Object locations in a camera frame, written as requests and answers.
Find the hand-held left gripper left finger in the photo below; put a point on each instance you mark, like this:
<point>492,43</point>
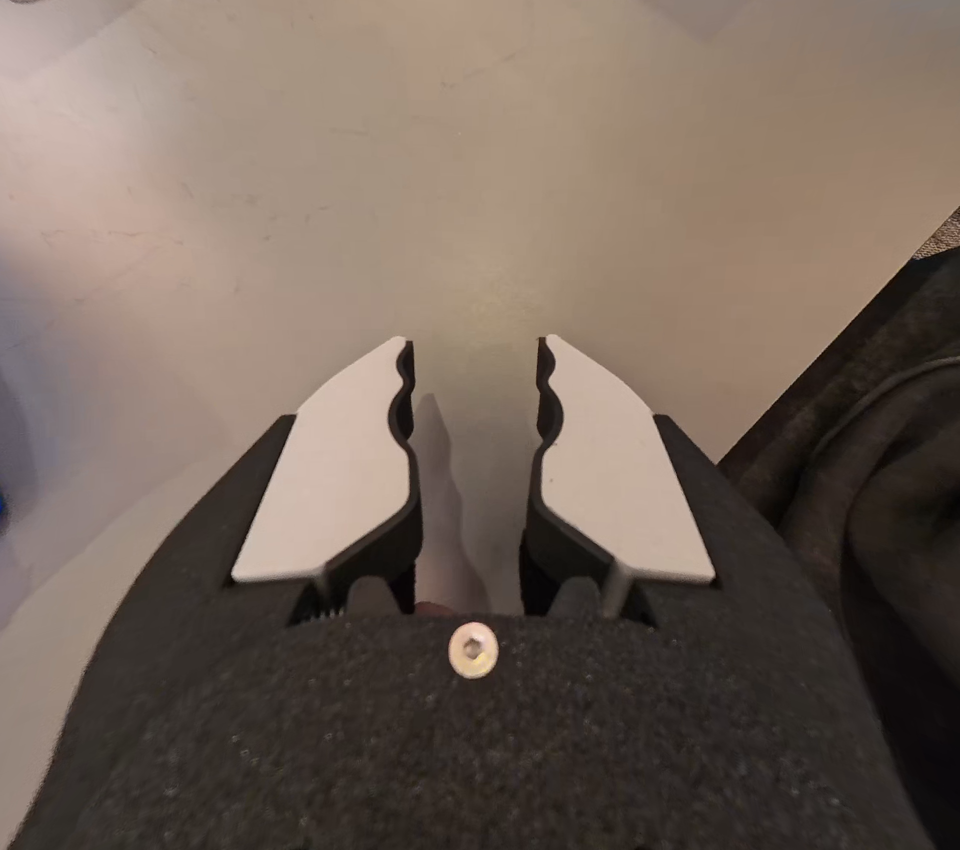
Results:
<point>330,490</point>

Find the person's dark clothing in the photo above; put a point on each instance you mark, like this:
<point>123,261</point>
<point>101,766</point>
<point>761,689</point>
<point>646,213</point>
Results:
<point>862,490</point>

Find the grey desk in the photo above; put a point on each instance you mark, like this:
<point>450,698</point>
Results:
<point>450,153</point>

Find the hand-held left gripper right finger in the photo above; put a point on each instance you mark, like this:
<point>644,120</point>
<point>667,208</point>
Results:
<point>622,490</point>

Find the person's left hand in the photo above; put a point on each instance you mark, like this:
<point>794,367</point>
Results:
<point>436,610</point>

